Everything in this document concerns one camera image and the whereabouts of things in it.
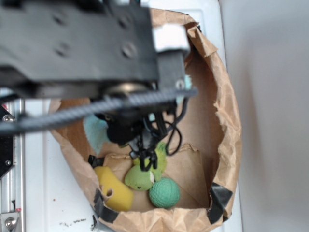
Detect light blue knitted cloth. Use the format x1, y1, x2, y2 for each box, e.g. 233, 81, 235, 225
83, 75, 192, 155

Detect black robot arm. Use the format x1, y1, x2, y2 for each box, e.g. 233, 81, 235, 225
0, 0, 195, 171

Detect green plush toy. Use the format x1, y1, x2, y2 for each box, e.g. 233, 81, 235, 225
124, 142, 167, 191

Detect green dimpled rubber ball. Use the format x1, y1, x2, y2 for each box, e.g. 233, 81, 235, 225
149, 177, 181, 208

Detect yellow sponge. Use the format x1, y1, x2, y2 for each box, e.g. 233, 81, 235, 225
94, 166, 134, 212

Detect brown paper bag enclosure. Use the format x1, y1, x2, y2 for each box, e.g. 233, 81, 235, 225
52, 8, 242, 232

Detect grey braided cable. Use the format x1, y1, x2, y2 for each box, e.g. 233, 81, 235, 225
0, 88, 199, 132

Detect aluminium extrusion rail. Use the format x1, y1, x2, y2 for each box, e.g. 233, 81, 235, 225
0, 99, 26, 232

